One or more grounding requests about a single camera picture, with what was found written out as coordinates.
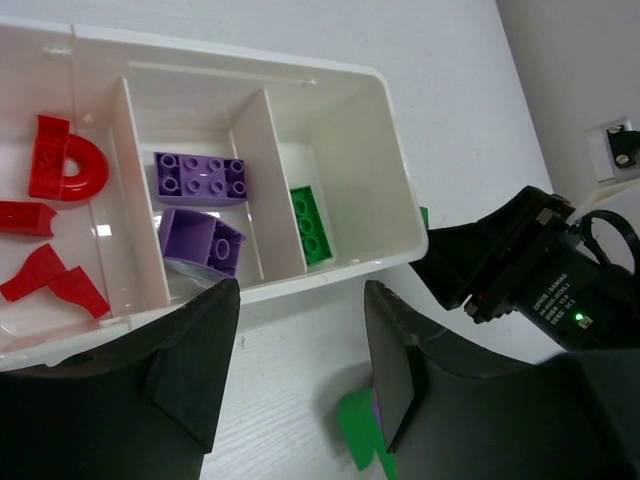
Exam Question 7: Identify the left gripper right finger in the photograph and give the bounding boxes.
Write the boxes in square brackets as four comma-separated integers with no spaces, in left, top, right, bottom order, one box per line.
[364,281,639,479]

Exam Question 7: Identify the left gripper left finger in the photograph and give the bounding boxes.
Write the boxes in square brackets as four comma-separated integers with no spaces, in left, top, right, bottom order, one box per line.
[1,280,240,479]

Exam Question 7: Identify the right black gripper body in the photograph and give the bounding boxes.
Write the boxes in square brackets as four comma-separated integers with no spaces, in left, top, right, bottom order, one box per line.
[411,186,639,350]

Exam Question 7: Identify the purple round flower lego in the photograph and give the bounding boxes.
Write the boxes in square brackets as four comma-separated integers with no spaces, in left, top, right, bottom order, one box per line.
[158,208,246,282]

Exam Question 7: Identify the red winged lego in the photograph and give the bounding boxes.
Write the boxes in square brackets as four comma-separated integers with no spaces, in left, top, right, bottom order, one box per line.
[1,244,111,319]

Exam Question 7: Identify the green lego plate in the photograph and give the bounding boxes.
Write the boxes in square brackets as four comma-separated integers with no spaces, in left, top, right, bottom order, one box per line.
[290,186,333,266]

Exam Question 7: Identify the red notched lego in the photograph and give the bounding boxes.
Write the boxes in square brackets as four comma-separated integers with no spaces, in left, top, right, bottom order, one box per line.
[0,200,57,237]

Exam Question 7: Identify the purple studded lego brick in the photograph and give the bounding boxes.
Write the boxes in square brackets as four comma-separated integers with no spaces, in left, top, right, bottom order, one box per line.
[152,152,248,206]

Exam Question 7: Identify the red arch lego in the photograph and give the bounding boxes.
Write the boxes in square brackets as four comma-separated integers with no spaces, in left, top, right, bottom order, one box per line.
[28,114,110,202]

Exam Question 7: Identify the white compartment tray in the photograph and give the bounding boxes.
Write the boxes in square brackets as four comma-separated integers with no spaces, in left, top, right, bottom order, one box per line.
[1,17,428,370]

